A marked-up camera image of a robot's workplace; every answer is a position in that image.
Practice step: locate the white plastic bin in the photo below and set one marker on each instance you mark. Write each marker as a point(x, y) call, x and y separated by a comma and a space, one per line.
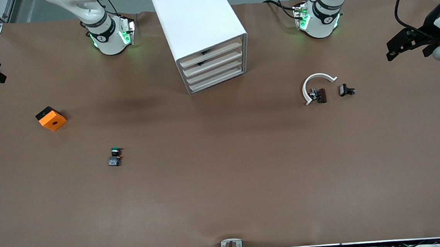
point(219, 72)

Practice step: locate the white drawer cabinet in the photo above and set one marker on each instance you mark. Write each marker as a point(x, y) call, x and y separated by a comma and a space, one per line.
point(193, 17)

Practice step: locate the grey metal bracket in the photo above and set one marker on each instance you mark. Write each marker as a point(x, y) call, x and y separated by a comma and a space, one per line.
point(231, 243)

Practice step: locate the small black clip component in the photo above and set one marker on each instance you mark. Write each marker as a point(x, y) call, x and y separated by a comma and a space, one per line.
point(344, 89)

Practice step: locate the white drawer with wooden front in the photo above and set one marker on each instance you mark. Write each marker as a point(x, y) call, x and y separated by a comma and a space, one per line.
point(215, 53)
point(217, 63)
point(221, 80)

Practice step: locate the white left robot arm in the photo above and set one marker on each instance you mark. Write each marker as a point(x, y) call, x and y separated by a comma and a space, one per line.
point(319, 25)

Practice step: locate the brown table cover sheet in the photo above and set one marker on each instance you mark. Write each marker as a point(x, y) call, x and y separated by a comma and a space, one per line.
point(223, 177)

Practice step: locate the green push button switch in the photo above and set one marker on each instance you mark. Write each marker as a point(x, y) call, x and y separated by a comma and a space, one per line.
point(114, 160)

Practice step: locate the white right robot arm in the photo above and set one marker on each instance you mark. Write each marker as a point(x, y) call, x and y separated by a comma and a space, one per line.
point(108, 42)

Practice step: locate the dark brown small component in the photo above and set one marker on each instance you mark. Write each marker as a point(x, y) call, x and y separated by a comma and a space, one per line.
point(322, 95)

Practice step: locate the white curved plastic part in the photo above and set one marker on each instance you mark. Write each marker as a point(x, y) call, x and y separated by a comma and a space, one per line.
point(317, 75)

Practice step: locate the orange and black box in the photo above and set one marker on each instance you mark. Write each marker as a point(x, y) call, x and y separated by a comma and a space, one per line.
point(53, 121)

